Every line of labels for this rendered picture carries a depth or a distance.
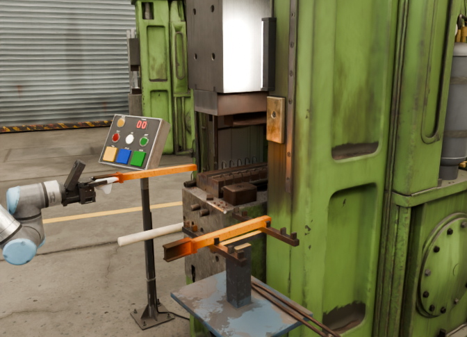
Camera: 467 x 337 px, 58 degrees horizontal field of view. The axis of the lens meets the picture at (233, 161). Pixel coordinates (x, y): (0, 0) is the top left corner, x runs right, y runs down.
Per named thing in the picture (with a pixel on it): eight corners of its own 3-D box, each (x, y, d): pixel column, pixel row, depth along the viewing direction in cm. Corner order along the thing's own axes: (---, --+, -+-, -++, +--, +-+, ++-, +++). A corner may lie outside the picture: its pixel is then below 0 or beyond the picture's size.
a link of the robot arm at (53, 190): (42, 179, 152) (46, 186, 144) (56, 176, 155) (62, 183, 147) (45, 203, 155) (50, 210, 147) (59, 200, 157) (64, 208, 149)
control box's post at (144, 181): (150, 319, 250) (140, 139, 224) (148, 315, 253) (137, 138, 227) (156, 317, 252) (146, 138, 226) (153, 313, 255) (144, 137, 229)
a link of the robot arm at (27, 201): (7, 212, 148) (3, 185, 146) (45, 205, 155) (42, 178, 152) (10, 221, 141) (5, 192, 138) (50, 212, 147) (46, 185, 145)
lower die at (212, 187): (218, 198, 181) (218, 179, 179) (196, 186, 198) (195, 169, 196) (293, 182, 204) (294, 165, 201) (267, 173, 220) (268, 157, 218)
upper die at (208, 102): (217, 115, 173) (217, 92, 170) (194, 110, 189) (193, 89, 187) (295, 108, 195) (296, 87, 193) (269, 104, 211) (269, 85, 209)
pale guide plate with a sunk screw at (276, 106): (280, 143, 160) (281, 98, 156) (265, 140, 167) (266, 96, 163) (284, 142, 161) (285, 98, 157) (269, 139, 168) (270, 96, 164)
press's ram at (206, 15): (235, 94, 159) (235, -20, 150) (188, 88, 191) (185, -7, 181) (317, 89, 182) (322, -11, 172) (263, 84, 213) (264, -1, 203)
